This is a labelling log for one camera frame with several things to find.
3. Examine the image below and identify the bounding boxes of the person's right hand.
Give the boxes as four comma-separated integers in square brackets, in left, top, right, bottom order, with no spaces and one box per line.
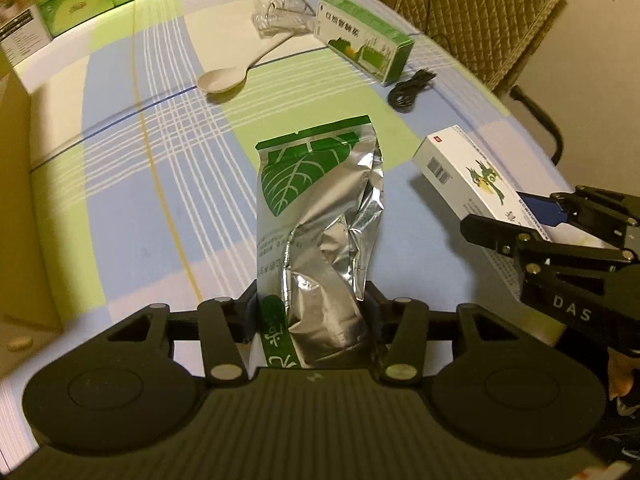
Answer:
[606,349,635,404]

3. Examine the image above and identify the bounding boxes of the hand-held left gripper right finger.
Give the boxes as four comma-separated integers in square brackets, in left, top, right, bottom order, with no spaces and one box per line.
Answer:
[360,282,521,382]

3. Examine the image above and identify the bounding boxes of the white picture box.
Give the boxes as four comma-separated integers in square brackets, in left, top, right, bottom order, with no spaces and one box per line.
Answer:
[0,0,51,67]

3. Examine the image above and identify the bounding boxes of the black cable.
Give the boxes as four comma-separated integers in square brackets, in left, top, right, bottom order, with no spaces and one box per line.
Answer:
[388,67,438,112]

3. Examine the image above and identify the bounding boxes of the white medicine box green print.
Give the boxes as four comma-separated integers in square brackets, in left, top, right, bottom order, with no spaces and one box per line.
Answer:
[412,124,614,306]

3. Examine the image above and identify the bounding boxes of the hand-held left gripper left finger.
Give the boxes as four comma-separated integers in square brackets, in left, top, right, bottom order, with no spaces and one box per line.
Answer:
[106,282,261,387]

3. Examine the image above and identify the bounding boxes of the black chair armrest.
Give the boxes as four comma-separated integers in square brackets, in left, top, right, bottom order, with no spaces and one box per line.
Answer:
[509,84,565,165]

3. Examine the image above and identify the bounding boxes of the large cardboard box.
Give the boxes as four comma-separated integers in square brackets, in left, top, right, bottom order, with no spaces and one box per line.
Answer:
[0,57,65,377]

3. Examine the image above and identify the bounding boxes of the silver green foil pouch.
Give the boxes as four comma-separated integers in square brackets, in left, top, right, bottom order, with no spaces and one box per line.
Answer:
[254,114,386,370]

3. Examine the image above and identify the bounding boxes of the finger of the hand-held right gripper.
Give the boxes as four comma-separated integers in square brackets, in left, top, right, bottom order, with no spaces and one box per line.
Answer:
[517,185,640,236]
[459,213,629,266]

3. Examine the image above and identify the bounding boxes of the plaid cloth covered desktop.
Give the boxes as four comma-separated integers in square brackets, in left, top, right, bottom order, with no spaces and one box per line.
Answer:
[0,0,614,456]

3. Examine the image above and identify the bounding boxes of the clear plastic packaging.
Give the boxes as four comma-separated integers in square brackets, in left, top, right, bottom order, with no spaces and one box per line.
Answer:
[249,0,320,40]

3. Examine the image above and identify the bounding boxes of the quilted chair cover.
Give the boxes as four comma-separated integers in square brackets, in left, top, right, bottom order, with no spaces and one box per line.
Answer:
[393,0,573,95]

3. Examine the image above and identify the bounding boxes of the beige disposable spoon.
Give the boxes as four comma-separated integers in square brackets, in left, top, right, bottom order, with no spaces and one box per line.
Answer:
[196,31,297,95]

